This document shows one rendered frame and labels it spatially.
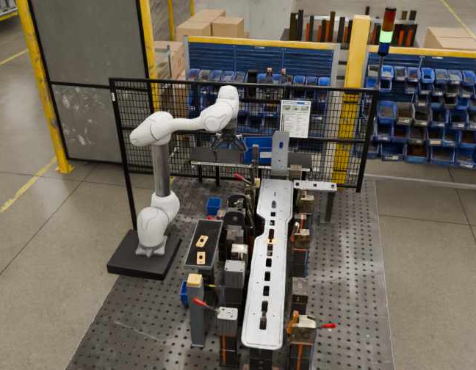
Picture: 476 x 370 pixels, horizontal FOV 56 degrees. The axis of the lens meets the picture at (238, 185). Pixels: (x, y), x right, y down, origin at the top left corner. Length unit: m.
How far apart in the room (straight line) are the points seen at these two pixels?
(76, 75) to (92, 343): 2.94
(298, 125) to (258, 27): 5.89
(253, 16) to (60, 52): 4.97
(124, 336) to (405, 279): 2.38
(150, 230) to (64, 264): 1.51
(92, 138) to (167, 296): 2.71
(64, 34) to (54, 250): 2.01
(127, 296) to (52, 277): 1.41
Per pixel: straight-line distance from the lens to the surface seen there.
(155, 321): 2.61
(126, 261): 2.88
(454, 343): 3.69
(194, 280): 2.14
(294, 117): 3.27
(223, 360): 2.37
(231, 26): 6.88
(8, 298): 4.05
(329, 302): 2.71
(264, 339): 2.12
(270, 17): 8.98
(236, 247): 2.42
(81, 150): 5.21
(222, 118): 2.08
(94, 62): 4.65
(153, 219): 2.77
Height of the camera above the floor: 2.69
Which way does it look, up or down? 34 degrees down
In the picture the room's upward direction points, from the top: straight up
